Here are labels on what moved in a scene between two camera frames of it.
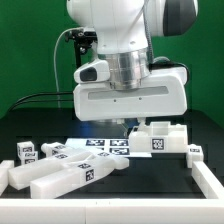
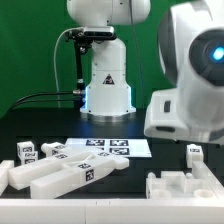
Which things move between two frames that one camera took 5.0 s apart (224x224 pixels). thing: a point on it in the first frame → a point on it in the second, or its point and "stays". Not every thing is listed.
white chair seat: x=158 y=137 → x=177 y=185
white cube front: x=28 y=157 stays
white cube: x=194 y=153 stays
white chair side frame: x=58 y=174 stays
